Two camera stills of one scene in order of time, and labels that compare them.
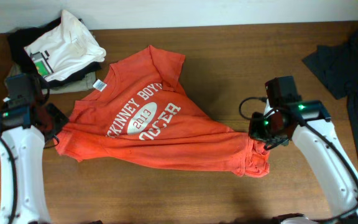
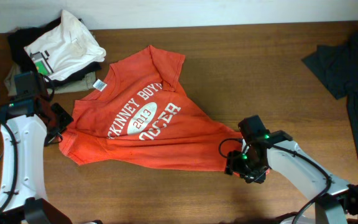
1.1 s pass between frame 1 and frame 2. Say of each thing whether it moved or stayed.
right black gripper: moved
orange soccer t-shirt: stayed
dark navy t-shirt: stayed
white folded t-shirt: stayed
